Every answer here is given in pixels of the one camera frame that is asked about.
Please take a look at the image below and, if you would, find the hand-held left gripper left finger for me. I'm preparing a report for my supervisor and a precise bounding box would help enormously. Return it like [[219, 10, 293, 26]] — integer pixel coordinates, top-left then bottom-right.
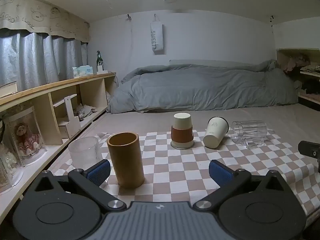
[[32, 159, 127, 214]]

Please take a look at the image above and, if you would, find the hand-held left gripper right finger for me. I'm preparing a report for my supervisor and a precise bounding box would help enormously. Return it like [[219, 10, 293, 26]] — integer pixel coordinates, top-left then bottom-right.
[[195, 159, 292, 214]]

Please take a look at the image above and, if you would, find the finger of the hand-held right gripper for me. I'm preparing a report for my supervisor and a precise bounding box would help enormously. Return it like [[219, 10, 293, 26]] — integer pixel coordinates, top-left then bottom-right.
[[298, 141, 320, 173]]

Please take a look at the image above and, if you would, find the tall bamboo cup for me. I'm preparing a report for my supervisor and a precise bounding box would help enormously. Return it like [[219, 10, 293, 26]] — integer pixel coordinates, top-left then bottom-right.
[[107, 132, 146, 189]]

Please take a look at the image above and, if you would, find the white paper cup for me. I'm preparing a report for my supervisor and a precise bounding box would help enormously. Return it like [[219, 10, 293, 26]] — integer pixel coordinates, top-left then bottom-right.
[[203, 116, 230, 149]]

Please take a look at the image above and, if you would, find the cream cup with brown sleeve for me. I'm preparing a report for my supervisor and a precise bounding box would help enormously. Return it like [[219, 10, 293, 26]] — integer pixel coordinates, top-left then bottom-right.
[[170, 113, 195, 150]]

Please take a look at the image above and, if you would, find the ribbed glass mug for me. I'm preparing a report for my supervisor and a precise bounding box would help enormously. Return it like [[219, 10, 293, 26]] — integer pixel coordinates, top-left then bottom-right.
[[68, 132, 108, 181]]

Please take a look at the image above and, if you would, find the beige checkered cloth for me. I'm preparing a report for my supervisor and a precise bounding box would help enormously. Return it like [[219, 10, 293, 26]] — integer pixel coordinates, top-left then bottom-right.
[[47, 129, 320, 218]]

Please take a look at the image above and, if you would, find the clear fluted glass mug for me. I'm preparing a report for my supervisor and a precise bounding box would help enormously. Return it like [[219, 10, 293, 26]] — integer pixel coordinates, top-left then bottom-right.
[[230, 120, 268, 150]]

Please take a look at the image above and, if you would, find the small wooden stand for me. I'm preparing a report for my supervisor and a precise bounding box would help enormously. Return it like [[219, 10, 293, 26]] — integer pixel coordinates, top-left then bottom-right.
[[53, 94, 81, 139]]

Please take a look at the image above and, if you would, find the crumpled cloth in shelf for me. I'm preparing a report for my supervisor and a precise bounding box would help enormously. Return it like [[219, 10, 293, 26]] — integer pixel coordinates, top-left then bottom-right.
[[74, 104, 98, 118]]

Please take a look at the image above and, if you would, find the doll in clear case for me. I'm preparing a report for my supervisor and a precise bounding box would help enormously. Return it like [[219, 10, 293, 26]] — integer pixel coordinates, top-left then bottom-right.
[[3, 106, 48, 167]]

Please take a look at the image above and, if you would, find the pile of folded clothes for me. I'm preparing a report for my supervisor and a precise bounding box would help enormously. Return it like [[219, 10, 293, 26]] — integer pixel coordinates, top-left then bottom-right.
[[281, 54, 320, 95]]

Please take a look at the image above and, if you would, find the grey duvet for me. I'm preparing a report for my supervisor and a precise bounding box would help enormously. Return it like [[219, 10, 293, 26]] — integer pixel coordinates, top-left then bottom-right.
[[107, 59, 299, 114]]

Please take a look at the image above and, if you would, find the clear jar with white figures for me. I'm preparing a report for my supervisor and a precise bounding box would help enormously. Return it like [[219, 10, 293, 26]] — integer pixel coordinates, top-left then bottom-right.
[[0, 140, 25, 193]]

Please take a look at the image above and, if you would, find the long wooden shelf unit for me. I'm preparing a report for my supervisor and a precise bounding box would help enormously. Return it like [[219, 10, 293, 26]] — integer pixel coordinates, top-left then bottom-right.
[[0, 72, 117, 218]]

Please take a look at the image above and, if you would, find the wooden clothes shelf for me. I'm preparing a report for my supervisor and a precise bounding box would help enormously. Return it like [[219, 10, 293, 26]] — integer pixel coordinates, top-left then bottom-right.
[[276, 48, 320, 105]]

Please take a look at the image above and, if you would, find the blue tissue box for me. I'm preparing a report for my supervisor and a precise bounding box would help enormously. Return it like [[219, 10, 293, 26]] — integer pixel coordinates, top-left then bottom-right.
[[72, 65, 94, 78]]

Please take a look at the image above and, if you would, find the grey headboard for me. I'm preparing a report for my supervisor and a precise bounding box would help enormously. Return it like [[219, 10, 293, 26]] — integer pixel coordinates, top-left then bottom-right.
[[169, 59, 253, 67]]

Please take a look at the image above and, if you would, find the green glass bottle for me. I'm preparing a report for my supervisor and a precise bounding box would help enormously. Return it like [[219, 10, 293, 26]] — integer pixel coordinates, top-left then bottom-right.
[[96, 50, 104, 72]]

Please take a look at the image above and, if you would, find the thick book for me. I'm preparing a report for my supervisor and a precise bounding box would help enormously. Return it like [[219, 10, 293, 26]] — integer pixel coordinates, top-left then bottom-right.
[[0, 81, 18, 98]]

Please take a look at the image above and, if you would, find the grey curtain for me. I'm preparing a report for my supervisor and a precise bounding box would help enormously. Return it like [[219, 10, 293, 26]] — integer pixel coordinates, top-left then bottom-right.
[[0, 28, 88, 88]]

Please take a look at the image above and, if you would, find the white hanging bag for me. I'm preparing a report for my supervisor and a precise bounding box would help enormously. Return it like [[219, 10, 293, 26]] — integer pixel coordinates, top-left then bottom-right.
[[150, 13, 166, 55]]

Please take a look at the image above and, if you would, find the beige printed valance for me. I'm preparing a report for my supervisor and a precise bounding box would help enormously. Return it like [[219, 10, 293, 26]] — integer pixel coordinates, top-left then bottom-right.
[[0, 0, 90, 43]]

